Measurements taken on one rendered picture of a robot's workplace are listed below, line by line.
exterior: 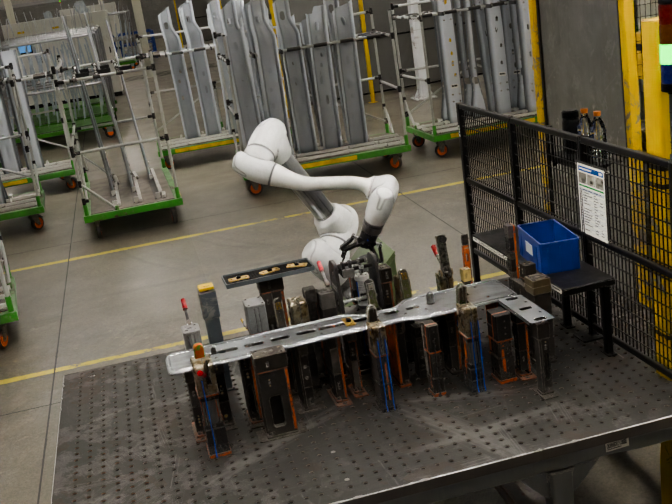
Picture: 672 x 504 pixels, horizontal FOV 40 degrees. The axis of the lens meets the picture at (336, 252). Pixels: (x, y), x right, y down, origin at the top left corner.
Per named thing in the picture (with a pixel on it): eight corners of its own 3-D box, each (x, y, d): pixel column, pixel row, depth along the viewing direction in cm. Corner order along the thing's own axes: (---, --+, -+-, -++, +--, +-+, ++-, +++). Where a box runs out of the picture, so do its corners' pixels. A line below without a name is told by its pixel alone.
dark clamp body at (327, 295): (329, 385, 382) (316, 297, 370) (322, 372, 394) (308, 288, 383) (354, 378, 384) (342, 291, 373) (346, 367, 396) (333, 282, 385)
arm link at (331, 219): (328, 258, 448) (342, 223, 460) (356, 255, 438) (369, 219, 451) (236, 148, 402) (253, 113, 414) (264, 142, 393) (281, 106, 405)
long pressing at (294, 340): (169, 379, 337) (168, 375, 336) (164, 357, 358) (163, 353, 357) (520, 296, 365) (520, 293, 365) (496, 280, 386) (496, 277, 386)
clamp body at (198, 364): (208, 463, 334) (189, 371, 323) (203, 445, 347) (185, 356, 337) (237, 456, 336) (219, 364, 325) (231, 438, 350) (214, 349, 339)
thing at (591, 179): (609, 246, 359) (604, 168, 350) (579, 233, 380) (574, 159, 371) (613, 245, 359) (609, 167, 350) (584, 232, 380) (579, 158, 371)
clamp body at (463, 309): (469, 397, 354) (460, 312, 344) (457, 385, 365) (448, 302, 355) (491, 391, 356) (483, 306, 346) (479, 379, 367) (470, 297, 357)
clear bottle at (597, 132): (596, 163, 369) (593, 113, 363) (588, 161, 375) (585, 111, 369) (611, 160, 370) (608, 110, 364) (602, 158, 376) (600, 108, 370)
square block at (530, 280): (539, 366, 370) (532, 281, 359) (530, 359, 377) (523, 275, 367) (557, 362, 371) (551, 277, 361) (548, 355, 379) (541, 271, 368)
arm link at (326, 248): (328, 293, 438) (291, 268, 430) (339, 262, 448) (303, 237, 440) (348, 283, 426) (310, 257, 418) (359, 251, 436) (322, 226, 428)
